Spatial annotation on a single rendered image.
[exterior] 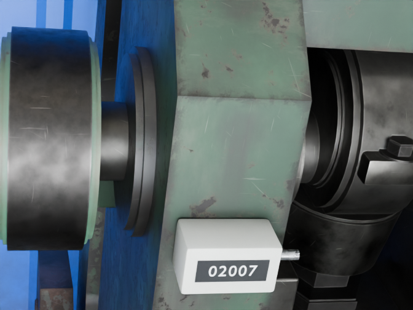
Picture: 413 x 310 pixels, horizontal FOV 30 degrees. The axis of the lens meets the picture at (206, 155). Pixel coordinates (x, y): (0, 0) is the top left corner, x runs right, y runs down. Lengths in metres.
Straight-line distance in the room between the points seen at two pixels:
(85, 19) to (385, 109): 1.25
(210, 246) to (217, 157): 0.06
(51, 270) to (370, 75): 0.76
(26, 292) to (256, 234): 1.64
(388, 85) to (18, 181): 0.30
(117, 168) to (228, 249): 0.15
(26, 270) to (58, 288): 0.92
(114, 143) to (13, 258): 1.48
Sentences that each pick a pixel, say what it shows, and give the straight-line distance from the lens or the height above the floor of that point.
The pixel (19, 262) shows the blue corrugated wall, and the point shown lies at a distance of 2.11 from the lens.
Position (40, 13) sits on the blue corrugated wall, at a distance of 1.79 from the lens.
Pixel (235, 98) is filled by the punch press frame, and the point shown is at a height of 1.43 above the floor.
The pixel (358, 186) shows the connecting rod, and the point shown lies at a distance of 0.65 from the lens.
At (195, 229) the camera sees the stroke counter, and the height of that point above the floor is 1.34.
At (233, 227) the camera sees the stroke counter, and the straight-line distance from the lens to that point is 0.56.
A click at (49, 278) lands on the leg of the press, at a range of 1.24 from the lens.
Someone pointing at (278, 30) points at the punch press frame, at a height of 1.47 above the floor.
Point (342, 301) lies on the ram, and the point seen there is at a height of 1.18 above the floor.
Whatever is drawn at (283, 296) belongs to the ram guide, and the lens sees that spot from 0.64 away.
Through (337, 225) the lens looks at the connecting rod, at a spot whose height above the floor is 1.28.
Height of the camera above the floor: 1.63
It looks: 27 degrees down
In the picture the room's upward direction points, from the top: 8 degrees clockwise
